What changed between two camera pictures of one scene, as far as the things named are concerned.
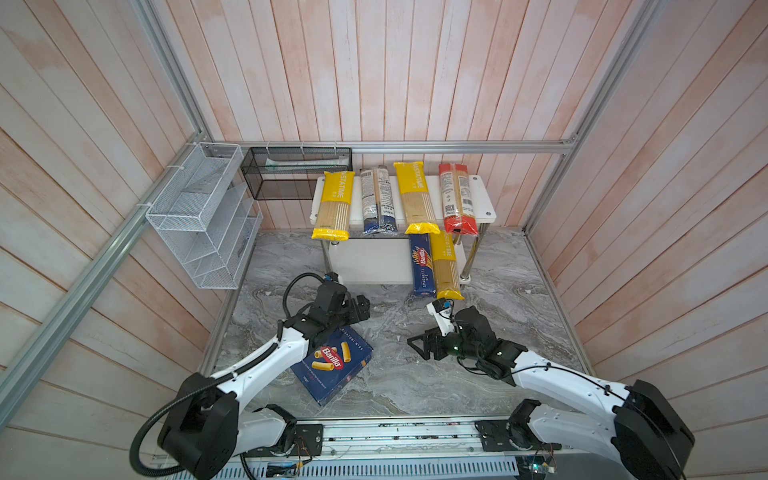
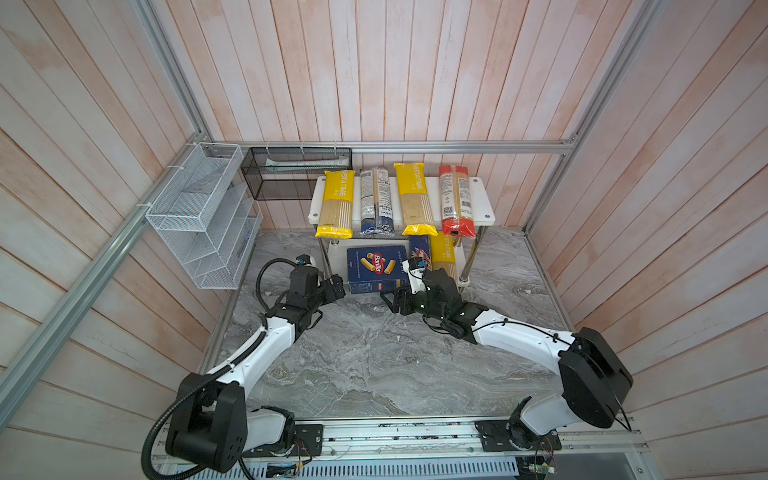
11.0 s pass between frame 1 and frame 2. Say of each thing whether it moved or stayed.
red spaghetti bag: stayed
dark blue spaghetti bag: stayed
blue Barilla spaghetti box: stayed
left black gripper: moved
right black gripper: moved
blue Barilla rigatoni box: moved
